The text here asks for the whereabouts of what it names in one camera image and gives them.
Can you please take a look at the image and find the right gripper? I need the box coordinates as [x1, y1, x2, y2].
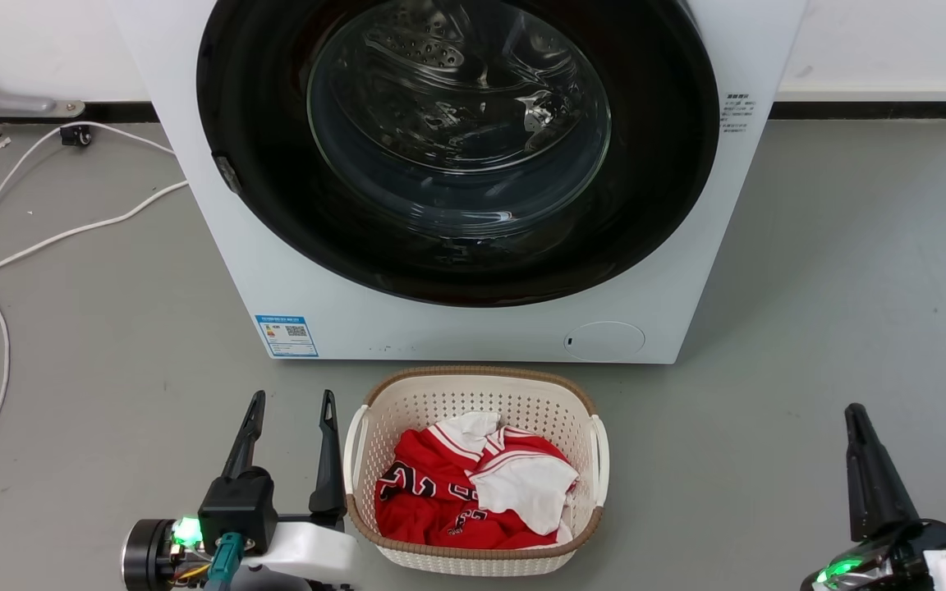
[800, 403, 946, 591]

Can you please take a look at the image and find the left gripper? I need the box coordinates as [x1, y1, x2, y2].
[121, 390, 360, 591]

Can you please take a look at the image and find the white front-load washing machine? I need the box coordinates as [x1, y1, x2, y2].
[109, 0, 808, 364]

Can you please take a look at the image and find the black round washer door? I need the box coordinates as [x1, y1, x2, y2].
[196, 0, 721, 308]

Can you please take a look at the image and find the blue energy label sticker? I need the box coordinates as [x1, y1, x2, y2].
[255, 315, 319, 359]

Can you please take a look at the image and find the cream plastic laundry basket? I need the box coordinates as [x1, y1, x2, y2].
[342, 366, 610, 577]

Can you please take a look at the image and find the red basketball jersey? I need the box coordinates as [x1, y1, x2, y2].
[374, 425, 579, 550]

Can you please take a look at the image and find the white cloth garment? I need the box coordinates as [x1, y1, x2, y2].
[435, 411, 580, 536]

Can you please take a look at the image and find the round white filter cover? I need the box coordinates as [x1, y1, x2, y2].
[563, 321, 646, 361]

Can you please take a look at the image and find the grey bent drain pipe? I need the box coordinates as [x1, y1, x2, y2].
[0, 41, 86, 118]

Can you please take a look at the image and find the teal cable connector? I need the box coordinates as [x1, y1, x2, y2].
[205, 532, 245, 591]

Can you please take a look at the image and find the white power cable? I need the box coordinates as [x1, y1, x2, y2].
[0, 180, 190, 287]
[0, 121, 177, 520]

